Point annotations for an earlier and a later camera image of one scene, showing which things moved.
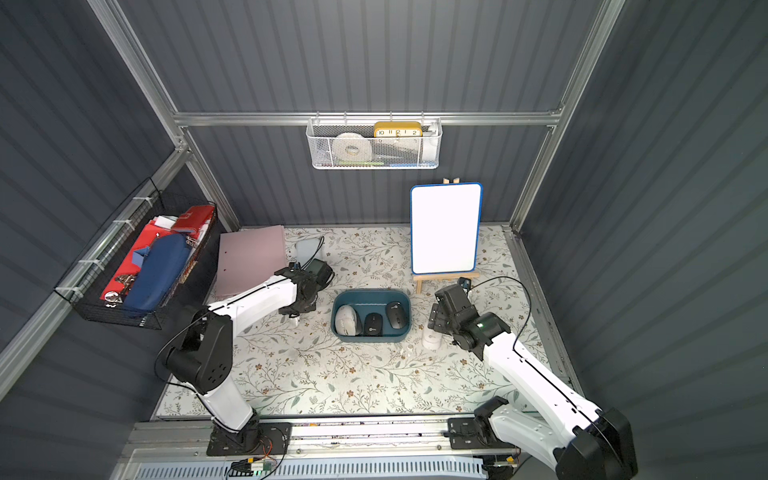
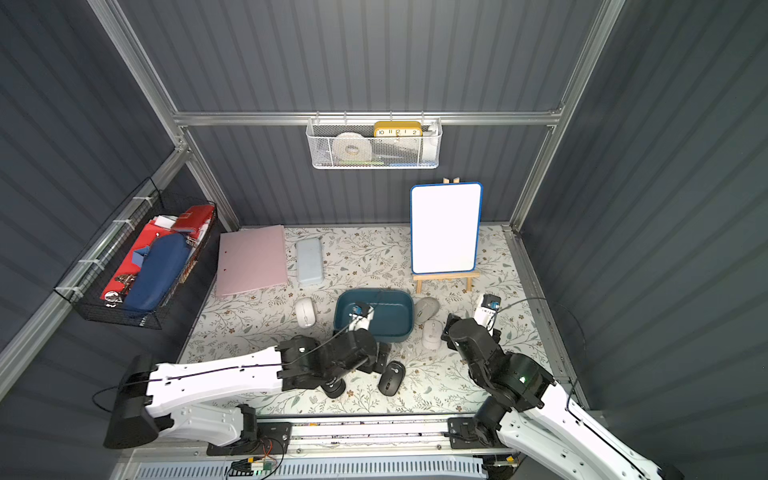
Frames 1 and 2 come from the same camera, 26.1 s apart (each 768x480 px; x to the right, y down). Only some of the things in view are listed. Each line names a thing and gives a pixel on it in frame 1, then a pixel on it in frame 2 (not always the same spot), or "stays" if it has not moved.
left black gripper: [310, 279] → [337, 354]
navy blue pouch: [161, 264] stays
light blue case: [305, 247] stays
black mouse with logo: [373, 325] → [334, 387]
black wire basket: [141, 267] stays
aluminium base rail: [359, 448] stays
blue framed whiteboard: [445, 224] stays
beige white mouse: [345, 320] → [425, 308]
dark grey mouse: [396, 314] → [391, 378]
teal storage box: [372, 300] stays
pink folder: [249, 256] stays
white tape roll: [350, 147] stays
